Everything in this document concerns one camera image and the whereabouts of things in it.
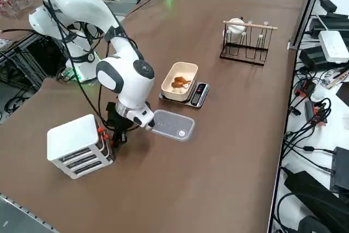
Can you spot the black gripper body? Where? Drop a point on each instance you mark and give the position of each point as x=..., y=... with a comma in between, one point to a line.
x=120, y=124

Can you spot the pale beige toy food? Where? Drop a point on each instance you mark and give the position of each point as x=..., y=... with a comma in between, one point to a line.
x=177, y=90

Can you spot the brown toy bread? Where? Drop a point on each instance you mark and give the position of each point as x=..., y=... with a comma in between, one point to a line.
x=180, y=81

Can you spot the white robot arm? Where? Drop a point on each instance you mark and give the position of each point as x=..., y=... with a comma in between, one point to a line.
x=81, y=6

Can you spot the white digital kitchen scale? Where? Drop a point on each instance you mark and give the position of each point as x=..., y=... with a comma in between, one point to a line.
x=200, y=91

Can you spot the translucent container lid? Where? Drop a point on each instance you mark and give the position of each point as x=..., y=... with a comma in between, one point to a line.
x=174, y=124

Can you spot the cream plastic tray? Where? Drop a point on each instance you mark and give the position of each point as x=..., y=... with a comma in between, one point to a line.
x=178, y=96

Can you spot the black device red buttons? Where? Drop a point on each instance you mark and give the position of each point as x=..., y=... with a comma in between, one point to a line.
x=305, y=88

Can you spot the black adapter orange plugs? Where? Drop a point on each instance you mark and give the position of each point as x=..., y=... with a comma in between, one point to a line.
x=313, y=113

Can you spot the black folded stand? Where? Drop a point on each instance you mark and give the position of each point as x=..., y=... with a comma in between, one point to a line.
x=319, y=197

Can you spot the grey power adapter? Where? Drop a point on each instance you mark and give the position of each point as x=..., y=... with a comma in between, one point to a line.
x=315, y=58

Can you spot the black power adapter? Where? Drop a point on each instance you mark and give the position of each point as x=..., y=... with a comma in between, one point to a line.
x=340, y=170
x=328, y=5

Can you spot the printed paper packet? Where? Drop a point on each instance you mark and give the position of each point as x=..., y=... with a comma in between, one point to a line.
x=338, y=76

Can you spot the black flat device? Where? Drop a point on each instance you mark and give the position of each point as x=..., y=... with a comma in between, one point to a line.
x=331, y=23

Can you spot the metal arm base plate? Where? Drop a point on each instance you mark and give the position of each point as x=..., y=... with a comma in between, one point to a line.
x=90, y=80

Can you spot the aluminium frame rail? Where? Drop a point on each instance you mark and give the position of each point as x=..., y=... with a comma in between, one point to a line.
x=21, y=211

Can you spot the black metal frame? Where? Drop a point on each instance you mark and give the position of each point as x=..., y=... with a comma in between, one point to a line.
x=24, y=53

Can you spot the white table edge bracket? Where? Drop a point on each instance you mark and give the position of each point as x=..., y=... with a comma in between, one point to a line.
x=293, y=46

